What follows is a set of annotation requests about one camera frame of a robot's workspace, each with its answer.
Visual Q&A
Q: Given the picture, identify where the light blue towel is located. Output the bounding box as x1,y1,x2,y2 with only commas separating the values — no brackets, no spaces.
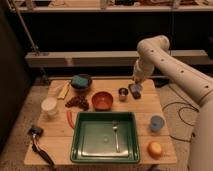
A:
129,84,142,93

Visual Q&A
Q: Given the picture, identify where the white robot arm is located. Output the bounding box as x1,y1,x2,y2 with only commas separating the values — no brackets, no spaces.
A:
133,35,213,171

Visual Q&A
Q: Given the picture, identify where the red bowl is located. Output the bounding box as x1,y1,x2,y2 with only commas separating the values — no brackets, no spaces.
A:
92,91,113,111

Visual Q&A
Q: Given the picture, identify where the dark bowl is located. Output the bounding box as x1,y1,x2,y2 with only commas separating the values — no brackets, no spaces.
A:
70,74,92,92

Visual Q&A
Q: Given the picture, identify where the dark brown cylinder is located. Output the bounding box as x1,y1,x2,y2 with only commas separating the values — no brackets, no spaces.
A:
130,90,141,99

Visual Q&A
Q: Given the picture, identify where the small metal cup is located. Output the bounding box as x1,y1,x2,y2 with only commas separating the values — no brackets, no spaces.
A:
118,88,128,102

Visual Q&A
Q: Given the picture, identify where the grey metal shelf beam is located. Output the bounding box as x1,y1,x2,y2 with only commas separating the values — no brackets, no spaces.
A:
25,50,213,68

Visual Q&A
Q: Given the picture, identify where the blue plastic cup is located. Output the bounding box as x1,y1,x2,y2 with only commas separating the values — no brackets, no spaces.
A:
150,115,165,132

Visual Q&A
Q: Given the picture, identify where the metal spoon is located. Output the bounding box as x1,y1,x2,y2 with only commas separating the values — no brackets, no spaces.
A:
113,121,120,153

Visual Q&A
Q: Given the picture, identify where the teal sponge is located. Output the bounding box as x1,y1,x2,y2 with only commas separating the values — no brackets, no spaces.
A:
72,75,88,88

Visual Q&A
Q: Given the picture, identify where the bunch of dark grapes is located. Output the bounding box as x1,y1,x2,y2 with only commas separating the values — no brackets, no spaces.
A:
65,96,89,111

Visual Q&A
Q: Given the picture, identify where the green plastic tray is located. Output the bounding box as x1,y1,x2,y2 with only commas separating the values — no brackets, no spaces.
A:
70,112,140,164

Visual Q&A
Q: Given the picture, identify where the orange fruit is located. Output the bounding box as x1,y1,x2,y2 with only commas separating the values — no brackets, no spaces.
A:
147,142,163,159

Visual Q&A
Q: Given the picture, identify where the orange carrot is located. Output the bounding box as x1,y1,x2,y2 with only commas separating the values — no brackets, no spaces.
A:
67,110,75,129

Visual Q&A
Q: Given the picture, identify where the wooden board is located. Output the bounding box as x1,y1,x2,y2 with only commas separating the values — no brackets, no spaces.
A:
23,78,178,167

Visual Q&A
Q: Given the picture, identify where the white plastic cup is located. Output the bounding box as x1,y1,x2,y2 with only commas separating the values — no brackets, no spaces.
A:
41,97,57,117

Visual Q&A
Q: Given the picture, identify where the metal rack pole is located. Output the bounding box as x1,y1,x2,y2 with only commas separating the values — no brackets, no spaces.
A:
9,0,51,84

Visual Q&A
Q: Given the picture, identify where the black floor cable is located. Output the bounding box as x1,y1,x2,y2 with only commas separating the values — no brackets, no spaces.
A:
161,83,201,144

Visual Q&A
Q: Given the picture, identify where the black handled kitchen tool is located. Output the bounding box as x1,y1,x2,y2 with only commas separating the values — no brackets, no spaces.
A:
27,125,56,167

